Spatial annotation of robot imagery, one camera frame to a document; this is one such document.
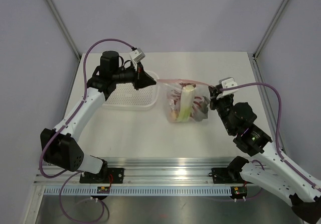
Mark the aluminium mounting rail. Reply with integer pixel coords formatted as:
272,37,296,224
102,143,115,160
34,156,279,186

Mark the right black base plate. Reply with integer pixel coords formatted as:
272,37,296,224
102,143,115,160
208,167,246,184

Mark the right small circuit board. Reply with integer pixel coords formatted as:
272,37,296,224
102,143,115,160
231,186,248,199

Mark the small circuit board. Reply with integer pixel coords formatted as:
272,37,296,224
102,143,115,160
97,186,110,194
231,186,248,199

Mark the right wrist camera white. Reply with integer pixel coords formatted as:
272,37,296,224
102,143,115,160
216,77,238,100

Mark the grey toy fish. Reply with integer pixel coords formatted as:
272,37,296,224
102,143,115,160
193,96,210,122

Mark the right aluminium frame post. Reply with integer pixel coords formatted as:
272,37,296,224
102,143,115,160
252,0,291,61

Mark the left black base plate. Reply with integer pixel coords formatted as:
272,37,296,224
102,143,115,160
79,167,124,184

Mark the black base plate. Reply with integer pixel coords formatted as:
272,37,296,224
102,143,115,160
208,167,246,184
79,167,124,184

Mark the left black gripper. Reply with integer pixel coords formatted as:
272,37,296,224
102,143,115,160
112,60,155,90

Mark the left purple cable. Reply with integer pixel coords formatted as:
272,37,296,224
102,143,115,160
39,38,136,221

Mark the left aluminium frame post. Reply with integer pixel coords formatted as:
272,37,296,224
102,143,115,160
44,0,81,62

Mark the green toy leek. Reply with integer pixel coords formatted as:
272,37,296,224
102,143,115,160
177,85,195,122

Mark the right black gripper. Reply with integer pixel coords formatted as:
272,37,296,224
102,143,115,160
210,85,235,134

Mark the white plastic basket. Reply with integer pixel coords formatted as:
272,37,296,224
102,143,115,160
102,83,159,111

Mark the clear zip top bag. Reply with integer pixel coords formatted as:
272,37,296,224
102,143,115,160
157,79,210,123

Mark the aluminium frame post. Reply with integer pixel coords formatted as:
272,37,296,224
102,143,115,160
44,0,81,62
252,0,291,61

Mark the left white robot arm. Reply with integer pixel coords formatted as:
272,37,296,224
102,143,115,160
39,48,156,183

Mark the red toy lobster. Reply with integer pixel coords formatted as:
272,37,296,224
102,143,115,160
166,81,209,122

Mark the left small circuit board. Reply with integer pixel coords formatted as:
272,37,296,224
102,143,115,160
97,186,110,194

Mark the white slotted cable duct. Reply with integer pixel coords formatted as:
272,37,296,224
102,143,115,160
44,186,232,196

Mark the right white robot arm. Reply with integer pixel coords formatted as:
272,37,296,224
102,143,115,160
209,82,320,223

